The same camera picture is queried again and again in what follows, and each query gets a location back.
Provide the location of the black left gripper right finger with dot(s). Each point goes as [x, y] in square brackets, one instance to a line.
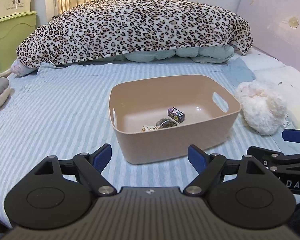
[242, 192]

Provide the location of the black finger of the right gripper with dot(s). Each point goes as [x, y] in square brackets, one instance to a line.
[271, 158]

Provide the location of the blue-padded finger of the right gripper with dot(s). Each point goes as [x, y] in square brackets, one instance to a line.
[291, 135]

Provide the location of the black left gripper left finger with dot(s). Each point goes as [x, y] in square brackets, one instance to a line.
[56, 193]

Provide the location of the small dark patterned box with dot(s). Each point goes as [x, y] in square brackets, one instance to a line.
[176, 115]

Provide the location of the green candy bag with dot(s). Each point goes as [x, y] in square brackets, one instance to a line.
[165, 123]

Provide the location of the sunflower print fabric scrunchie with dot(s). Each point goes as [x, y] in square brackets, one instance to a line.
[148, 128]

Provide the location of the white fluffy plush toy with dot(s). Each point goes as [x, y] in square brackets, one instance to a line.
[263, 107]

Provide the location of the pink headboard panel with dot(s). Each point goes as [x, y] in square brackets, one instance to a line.
[275, 26]

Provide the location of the beige plastic storage bin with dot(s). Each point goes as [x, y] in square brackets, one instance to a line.
[159, 118]

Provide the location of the teal quilted comforter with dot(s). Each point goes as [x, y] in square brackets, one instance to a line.
[217, 54]

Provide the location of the green wooden cabinet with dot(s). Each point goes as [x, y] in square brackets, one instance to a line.
[13, 31]

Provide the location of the leopard print blanket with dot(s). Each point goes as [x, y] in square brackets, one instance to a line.
[99, 29]

